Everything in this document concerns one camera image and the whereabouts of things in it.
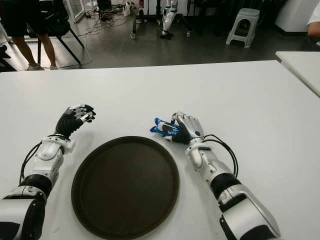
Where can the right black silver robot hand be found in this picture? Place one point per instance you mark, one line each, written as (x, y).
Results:
(192, 127)

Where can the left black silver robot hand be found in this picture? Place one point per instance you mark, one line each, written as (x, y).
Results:
(66, 123)

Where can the blue Oreo cookie packet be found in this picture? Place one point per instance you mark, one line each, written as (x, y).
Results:
(162, 126)

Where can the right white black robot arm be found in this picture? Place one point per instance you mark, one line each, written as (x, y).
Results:
(200, 155)

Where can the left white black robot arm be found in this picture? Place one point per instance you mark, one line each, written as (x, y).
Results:
(48, 150)

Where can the clear floor mat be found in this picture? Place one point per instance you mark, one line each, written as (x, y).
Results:
(85, 58)

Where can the round dark brown tray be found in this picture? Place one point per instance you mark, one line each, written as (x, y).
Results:
(125, 187)

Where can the black chair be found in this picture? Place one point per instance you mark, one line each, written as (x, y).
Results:
(3, 51)
(60, 26)

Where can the person in black shorts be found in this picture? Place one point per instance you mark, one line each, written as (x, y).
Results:
(15, 20)

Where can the white side table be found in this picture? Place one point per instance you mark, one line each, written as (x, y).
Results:
(300, 62)

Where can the white plastic stool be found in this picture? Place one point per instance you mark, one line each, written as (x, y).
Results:
(246, 13)

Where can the white bag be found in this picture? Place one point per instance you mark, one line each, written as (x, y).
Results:
(127, 10)

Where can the white cabinet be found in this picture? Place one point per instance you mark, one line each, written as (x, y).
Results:
(292, 17)

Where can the person in white shirt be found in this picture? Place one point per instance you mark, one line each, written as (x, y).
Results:
(313, 31)

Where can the black wheeled gantry frame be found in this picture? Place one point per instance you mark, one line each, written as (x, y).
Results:
(133, 25)

